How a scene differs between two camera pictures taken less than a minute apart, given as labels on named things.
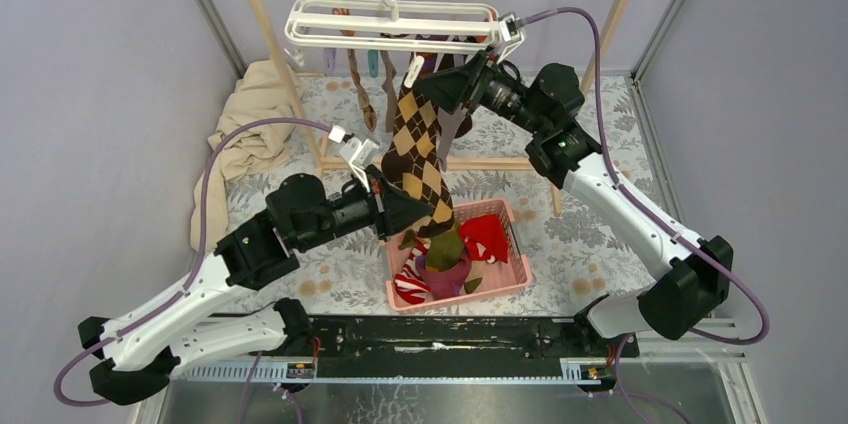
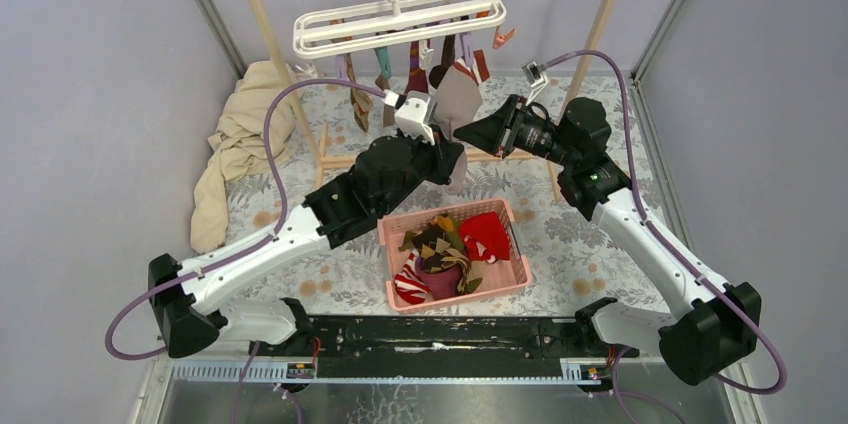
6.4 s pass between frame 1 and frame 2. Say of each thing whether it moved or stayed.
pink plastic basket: stayed
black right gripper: moved
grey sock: moved
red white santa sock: stayed
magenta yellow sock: stayed
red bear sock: stayed
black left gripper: moved
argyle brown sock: moved
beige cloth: stayed
